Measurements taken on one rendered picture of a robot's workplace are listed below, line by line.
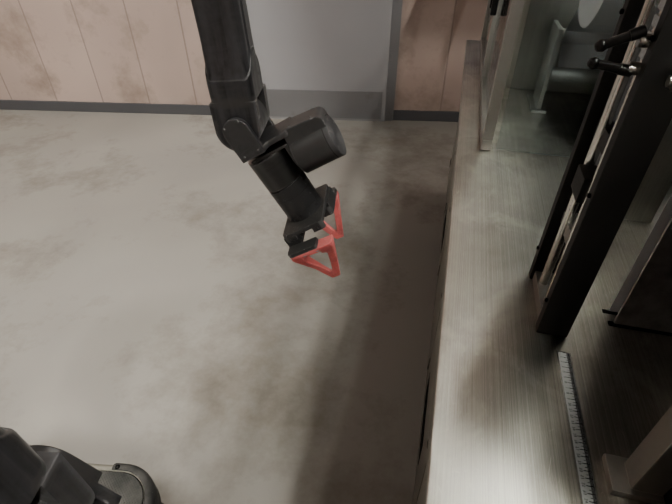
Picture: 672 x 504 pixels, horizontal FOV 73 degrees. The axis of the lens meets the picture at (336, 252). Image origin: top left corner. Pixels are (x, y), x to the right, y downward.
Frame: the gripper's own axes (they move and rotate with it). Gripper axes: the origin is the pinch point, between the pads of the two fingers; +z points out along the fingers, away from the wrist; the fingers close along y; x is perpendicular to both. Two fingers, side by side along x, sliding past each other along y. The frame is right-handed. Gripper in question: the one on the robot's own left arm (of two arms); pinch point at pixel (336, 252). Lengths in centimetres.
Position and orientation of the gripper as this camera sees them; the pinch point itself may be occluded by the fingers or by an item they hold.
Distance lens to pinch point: 72.3
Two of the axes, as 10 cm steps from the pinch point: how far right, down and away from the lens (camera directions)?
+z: 4.9, 7.0, 5.2
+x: -8.7, 3.5, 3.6
